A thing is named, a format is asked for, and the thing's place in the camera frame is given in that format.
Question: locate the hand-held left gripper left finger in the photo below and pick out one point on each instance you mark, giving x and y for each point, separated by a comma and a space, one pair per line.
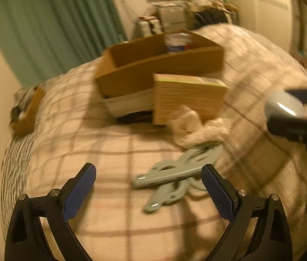
78, 193

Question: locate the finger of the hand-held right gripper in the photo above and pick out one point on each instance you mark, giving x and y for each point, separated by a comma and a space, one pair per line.
305, 95
292, 126

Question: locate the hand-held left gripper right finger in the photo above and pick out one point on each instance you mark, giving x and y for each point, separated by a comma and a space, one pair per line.
219, 195

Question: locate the silver grey rounded object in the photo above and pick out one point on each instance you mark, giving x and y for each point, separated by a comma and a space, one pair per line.
284, 106

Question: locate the plaid blanket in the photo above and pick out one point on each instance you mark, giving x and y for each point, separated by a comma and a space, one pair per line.
115, 152

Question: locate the striped bed sheet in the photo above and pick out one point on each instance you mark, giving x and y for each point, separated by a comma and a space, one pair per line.
13, 168

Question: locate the small cardboard box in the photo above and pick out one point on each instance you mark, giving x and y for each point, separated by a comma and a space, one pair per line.
27, 111

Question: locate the white flat box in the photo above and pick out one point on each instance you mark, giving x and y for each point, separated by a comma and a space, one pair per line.
129, 106

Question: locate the brown box with green top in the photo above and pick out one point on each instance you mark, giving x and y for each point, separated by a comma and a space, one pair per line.
188, 98

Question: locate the dark clothing pile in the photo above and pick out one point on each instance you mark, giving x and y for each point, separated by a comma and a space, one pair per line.
210, 16

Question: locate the blue and white package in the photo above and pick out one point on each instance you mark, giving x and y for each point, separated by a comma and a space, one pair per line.
178, 42

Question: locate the large open cardboard box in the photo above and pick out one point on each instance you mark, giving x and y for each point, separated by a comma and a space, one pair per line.
153, 65

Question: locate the green curtain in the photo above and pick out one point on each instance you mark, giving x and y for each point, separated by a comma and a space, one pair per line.
55, 27

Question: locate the stack of small boxes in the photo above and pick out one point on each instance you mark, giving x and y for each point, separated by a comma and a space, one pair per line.
149, 25

